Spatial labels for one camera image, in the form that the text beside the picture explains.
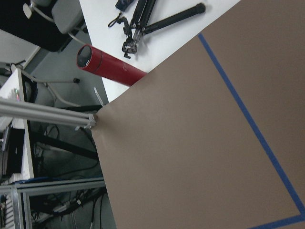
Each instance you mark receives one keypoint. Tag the black folded tripod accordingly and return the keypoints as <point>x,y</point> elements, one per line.
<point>135,28</point>

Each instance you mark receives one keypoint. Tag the red cylinder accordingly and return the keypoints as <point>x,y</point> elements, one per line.
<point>100,63</point>

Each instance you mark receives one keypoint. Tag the black stick tool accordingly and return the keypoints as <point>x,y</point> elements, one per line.
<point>195,10</point>

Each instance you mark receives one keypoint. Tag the grey office chair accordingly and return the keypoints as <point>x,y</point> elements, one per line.
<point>66,15</point>

